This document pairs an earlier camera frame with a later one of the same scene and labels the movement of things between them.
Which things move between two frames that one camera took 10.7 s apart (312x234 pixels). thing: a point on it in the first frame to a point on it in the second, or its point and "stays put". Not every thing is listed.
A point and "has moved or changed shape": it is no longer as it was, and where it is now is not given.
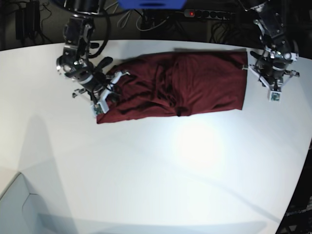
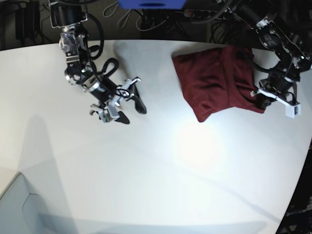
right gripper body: x=275 y=78 to x=282 y=89
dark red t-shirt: x=178 y=83 has moved or changed shape
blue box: x=153 y=4 stays put
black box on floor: x=27 y=20 stays put
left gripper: x=100 y=87 to x=124 y=92
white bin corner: x=21 y=212 stays put
